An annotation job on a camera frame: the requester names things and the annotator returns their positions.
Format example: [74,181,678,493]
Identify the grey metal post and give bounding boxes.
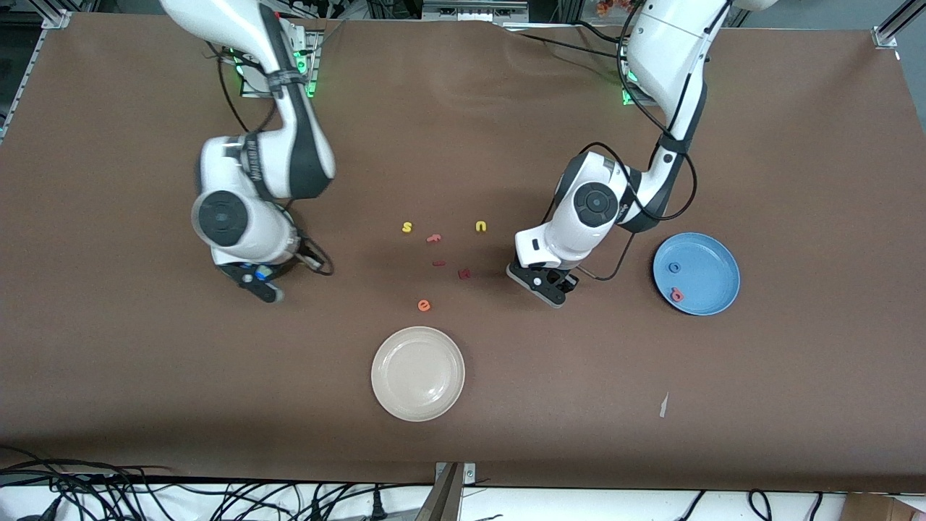
[416,462,462,521]

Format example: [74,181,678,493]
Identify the grey power strip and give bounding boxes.
[422,0,530,24]

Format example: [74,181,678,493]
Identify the brown table cover sheet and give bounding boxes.
[0,13,926,493]

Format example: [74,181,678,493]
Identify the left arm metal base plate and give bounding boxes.
[621,69,659,108]

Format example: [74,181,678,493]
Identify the cardboard box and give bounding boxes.
[843,492,926,521]

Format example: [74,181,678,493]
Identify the blue plate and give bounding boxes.
[652,232,742,317]

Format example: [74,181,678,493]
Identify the black tangled floor cables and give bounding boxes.
[0,445,435,521]

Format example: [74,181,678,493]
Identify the beige plate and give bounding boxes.
[370,326,466,423]

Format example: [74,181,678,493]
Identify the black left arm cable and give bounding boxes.
[575,0,699,281]

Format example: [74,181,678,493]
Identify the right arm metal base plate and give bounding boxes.
[239,25,323,99]

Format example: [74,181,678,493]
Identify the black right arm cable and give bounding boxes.
[206,43,335,277]

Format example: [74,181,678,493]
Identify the aluminium frame rail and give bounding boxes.
[872,0,926,127]
[0,9,73,145]

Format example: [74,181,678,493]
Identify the black cable to arm base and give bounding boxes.
[499,25,630,62]

